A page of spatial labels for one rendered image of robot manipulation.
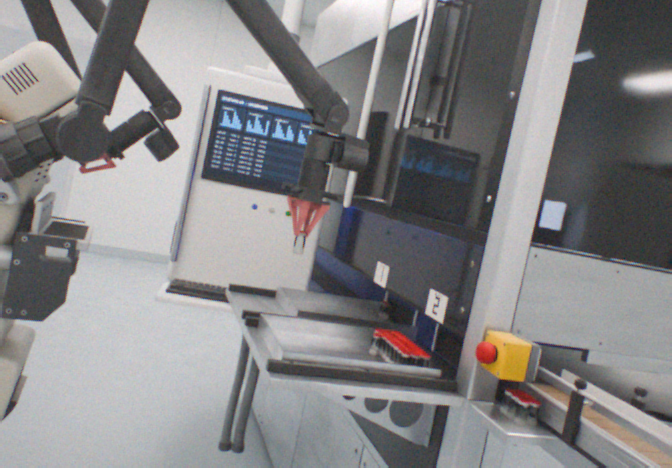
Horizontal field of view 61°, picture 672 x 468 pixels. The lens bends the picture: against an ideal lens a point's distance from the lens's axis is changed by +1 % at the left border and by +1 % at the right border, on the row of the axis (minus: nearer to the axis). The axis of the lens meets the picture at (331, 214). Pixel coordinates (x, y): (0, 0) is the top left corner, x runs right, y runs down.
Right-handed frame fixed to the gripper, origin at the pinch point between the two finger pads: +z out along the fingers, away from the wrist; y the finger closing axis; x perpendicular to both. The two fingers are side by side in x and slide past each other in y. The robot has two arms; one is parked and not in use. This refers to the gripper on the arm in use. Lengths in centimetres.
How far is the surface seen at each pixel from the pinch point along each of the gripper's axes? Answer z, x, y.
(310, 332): 24.5, 14.0, 16.1
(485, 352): 13.3, -29.0, 26.9
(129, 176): 22, 539, 80
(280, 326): 24.1, 15.8, 8.8
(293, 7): -70, 88, 27
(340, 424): 58, 35, 47
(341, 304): 24, 42, 43
